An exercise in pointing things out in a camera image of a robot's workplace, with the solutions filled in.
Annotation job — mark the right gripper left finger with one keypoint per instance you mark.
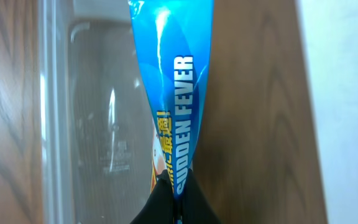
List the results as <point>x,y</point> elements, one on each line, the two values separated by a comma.
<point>159,206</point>

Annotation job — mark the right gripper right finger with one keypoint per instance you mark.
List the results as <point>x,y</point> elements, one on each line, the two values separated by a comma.
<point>195,208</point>

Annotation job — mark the clear plastic container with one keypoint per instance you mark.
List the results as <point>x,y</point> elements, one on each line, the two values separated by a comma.
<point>96,124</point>

